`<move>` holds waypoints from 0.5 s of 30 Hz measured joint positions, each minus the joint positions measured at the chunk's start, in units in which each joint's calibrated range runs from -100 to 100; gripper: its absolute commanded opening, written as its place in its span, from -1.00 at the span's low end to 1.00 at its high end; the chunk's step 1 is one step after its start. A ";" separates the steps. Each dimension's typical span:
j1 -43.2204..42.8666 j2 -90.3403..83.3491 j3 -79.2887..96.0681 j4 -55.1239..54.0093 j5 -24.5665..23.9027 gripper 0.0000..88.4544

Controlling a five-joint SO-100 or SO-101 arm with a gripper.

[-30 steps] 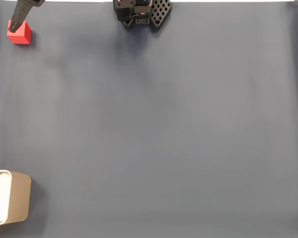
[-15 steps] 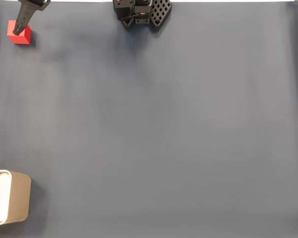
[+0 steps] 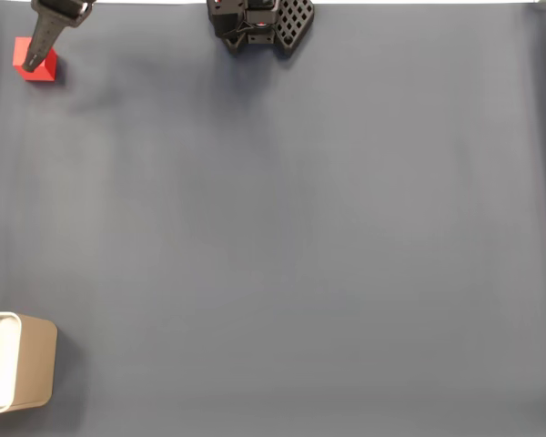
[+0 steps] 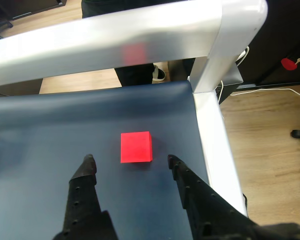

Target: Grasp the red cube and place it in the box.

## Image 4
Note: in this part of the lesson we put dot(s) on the person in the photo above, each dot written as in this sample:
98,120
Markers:
132,75

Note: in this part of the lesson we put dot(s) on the dark blue table mat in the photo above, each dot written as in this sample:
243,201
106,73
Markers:
52,125

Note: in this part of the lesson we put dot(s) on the gripper black left finger taped tip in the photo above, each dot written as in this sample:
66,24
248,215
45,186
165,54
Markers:
81,200

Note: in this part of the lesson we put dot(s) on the red cube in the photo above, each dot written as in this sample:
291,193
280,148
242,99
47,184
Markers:
136,147

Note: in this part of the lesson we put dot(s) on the black cabinet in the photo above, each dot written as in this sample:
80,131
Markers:
277,30
27,6

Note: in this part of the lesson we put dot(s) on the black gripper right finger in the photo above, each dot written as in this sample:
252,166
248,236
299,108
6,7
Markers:
210,212

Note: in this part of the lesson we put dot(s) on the silver table frame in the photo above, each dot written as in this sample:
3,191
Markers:
90,42

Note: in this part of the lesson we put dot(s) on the red key tag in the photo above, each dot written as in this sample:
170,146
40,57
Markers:
288,63

